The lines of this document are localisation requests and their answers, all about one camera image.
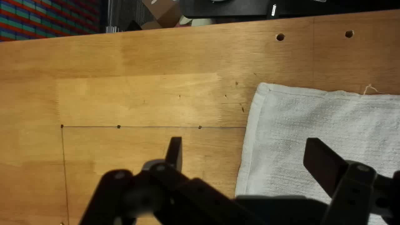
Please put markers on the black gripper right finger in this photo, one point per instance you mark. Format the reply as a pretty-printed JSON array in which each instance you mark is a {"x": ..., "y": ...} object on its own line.
[{"x": 354, "y": 192}]

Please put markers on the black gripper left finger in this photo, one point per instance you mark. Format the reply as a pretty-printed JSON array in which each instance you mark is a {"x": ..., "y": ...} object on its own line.
[{"x": 138, "y": 196}]

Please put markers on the white terry cloth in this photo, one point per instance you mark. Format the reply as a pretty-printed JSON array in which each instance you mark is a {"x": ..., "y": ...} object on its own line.
[{"x": 317, "y": 133}]

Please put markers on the small brown cardboard box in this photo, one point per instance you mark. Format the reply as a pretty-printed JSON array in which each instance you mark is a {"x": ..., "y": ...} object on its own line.
[{"x": 160, "y": 13}]

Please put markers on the black desk top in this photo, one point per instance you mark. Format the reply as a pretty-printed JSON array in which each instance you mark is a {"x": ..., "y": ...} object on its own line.
[{"x": 313, "y": 7}]

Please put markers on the colourful striped carpet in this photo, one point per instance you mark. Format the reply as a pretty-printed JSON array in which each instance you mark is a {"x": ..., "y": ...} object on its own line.
[{"x": 45, "y": 17}]

